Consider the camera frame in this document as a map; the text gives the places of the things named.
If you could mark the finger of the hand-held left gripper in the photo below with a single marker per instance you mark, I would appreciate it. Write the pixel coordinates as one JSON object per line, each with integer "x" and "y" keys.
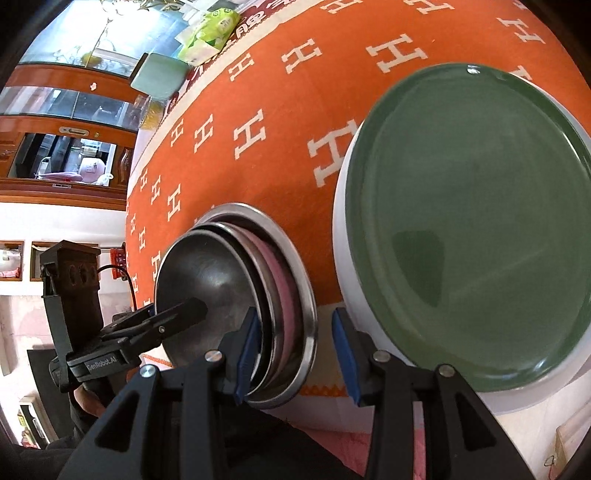
{"x": 184, "y": 311}
{"x": 134, "y": 318}

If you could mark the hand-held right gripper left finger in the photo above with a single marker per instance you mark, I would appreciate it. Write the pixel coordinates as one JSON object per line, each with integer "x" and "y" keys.
{"x": 247, "y": 355}

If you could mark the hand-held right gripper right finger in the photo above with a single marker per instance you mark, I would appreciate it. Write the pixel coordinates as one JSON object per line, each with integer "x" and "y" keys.
{"x": 346, "y": 355}

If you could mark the round steel bowl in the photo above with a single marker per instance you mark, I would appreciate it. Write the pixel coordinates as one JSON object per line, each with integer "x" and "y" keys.
{"x": 203, "y": 277}

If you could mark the wide steel bowl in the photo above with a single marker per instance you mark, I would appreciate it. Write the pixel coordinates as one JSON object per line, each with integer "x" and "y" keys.
{"x": 307, "y": 318}

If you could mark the pink steel bowl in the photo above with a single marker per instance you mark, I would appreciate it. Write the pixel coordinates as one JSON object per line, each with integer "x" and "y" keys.
{"x": 277, "y": 286}

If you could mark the large white plate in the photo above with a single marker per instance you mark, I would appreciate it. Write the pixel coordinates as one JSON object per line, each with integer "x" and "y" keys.
{"x": 340, "y": 244}

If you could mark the green plate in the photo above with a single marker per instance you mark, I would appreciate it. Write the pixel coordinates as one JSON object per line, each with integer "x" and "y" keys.
{"x": 461, "y": 207}

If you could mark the person's left hand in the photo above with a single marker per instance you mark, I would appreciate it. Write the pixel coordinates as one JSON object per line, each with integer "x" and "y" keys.
{"x": 90, "y": 401}

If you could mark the small red device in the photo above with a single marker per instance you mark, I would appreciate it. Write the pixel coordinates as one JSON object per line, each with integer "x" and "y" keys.
{"x": 117, "y": 263}

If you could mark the pink quilted cloth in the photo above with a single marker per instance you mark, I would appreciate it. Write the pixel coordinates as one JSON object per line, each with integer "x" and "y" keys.
{"x": 341, "y": 452}

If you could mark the wooden sideboard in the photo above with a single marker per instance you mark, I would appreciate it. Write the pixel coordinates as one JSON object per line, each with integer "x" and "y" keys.
{"x": 46, "y": 124}

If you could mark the glass jar yellow contents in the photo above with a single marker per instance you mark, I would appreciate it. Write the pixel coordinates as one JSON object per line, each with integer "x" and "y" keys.
{"x": 150, "y": 115}

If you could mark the wooden glass partition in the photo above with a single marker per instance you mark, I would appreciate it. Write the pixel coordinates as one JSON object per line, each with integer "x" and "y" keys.
{"x": 69, "y": 76}

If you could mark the mint green canister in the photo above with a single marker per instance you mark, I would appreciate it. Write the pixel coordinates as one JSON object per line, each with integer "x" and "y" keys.
{"x": 159, "y": 76}

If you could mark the orange patterned blanket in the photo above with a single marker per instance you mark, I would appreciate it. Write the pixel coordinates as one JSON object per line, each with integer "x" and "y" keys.
{"x": 300, "y": 92}

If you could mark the green tissue pack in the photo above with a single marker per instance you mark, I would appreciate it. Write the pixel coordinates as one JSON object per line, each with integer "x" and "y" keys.
{"x": 207, "y": 37}

